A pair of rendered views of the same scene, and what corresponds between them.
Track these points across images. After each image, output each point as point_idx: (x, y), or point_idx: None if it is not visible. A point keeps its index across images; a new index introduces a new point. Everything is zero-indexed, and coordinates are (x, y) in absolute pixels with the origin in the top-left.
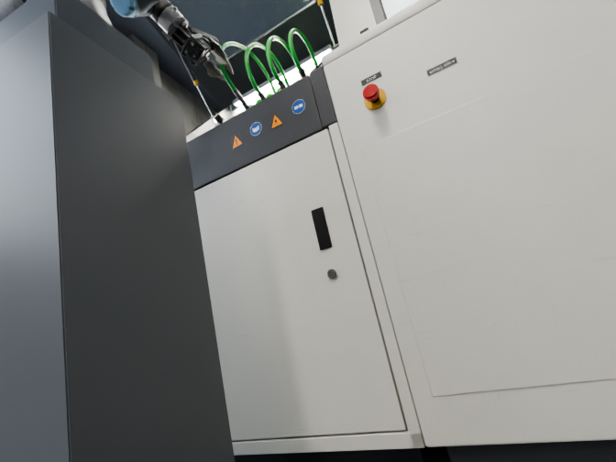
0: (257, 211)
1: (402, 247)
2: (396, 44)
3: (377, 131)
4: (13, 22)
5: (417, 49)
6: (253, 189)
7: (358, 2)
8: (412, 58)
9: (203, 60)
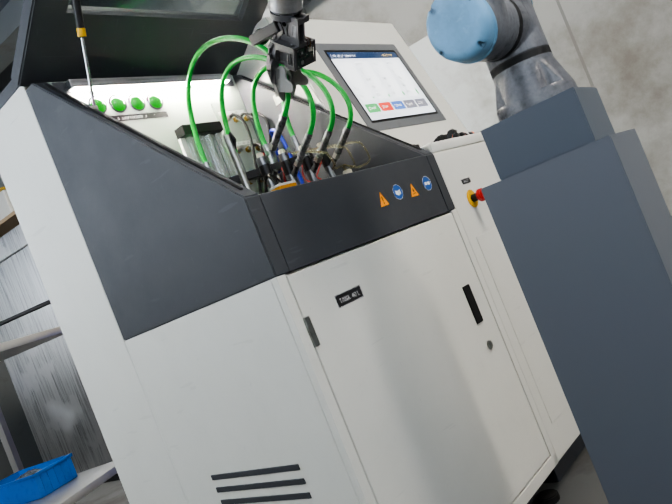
0: (423, 284)
1: (515, 319)
2: (471, 160)
3: (479, 225)
4: (589, 97)
5: (482, 171)
6: (413, 259)
7: (319, 66)
8: (481, 175)
9: (278, 63)
